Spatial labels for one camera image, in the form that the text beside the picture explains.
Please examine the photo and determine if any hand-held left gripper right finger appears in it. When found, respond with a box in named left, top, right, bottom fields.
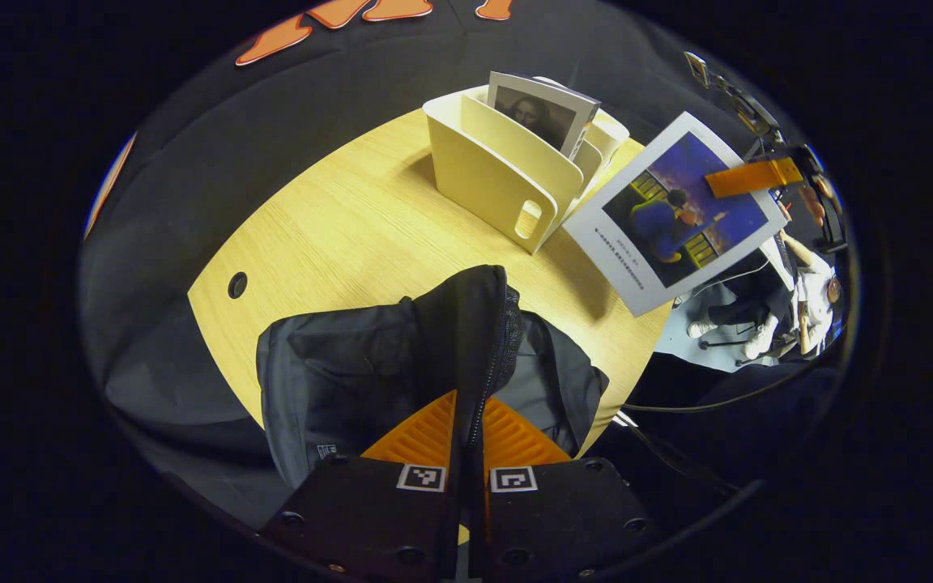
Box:
left=471, top=397, right=663, bottom=581

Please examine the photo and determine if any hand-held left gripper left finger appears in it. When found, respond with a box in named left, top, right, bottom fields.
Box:
left=260, top=390, right=459, bottom=581

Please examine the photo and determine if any blue cover book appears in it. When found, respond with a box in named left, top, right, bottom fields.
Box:
left=564, top=112, right=789, bottom=317

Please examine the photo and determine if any black schoolbag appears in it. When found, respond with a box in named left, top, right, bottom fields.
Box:
left=256, top=265, right=609, bottom=491

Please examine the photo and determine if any portrait cover book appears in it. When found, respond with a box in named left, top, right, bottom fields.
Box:
left=487, top=71, right=602, bottom=160

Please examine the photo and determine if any cream bookshelf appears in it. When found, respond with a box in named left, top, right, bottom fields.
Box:
left=422, top=81, right=632, bottom=257

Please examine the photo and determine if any black cable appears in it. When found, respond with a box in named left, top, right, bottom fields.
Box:
left=619, top=356, right=840, bottom=415

